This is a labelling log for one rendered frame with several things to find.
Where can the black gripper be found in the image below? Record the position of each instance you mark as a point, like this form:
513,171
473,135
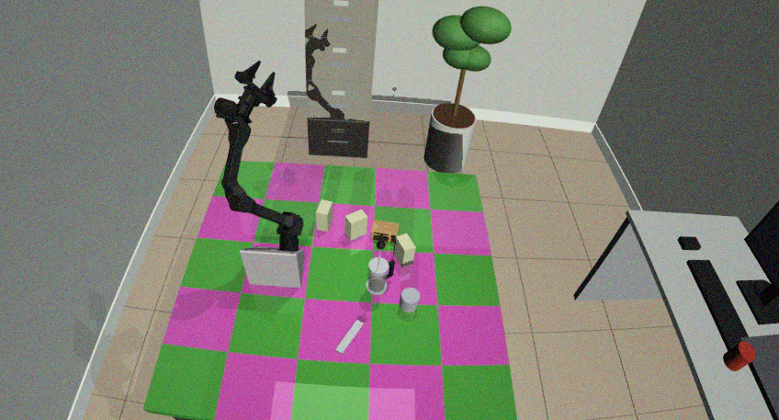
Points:
252,92

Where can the grey flat bar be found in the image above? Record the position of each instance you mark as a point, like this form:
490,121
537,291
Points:
349,337

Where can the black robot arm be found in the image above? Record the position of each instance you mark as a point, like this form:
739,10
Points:
290,224

